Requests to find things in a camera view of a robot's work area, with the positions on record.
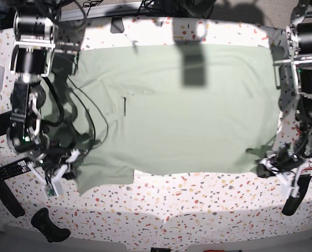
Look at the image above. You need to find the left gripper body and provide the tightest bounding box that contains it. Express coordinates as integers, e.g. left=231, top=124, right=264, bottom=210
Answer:
left=256, top=143, right=312, bottom=186

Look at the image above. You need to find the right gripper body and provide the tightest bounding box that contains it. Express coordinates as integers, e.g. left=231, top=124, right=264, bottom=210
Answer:
left=26, top=148, right=82, bottom=190

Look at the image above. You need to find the light green T-shirt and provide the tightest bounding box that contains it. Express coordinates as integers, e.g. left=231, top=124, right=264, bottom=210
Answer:
left=50, top=45, right=280, bottom=194

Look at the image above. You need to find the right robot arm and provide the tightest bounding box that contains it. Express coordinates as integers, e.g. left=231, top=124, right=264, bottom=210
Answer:
left=6, top=1, right=82, bottom=197

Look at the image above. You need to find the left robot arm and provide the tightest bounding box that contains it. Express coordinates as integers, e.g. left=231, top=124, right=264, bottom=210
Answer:
left=257, top=1, right=312, bottom=199

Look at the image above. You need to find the black TV remote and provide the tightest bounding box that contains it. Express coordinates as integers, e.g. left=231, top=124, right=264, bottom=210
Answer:
left=0, top=157, right=31, bottom=180

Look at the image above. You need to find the long black bar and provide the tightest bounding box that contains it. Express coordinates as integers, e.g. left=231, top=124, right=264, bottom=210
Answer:
left=0, top=178, right=25, bottom=218

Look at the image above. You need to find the small black box bottom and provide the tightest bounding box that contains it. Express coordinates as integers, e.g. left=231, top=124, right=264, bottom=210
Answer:
left=150, top=247, right=171, bottom=252

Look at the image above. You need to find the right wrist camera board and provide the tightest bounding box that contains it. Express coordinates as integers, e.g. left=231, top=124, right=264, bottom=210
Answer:
left=43, top=183, right=63, bottom=198

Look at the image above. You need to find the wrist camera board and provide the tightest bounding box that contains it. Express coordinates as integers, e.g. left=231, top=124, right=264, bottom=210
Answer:
left=43, top=183, right=63, bottom=198
left=282, top=183, right=299, bottom=199

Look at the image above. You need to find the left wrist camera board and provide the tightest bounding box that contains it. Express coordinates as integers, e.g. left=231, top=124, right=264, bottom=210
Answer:
left=282, top=183, right=299, bottom=199

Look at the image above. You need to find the black curved handle right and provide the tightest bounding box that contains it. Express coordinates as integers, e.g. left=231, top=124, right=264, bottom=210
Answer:
left=282, top=174, right=312, bottom=216

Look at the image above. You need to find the red handled screwdriver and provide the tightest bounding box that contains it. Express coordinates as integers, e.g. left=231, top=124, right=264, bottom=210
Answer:
left=203, top=249, right=243, bottom=252

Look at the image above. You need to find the black camera stand base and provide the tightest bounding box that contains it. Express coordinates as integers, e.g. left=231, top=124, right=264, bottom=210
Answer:
left=110, top=17, right=125, bottom=34

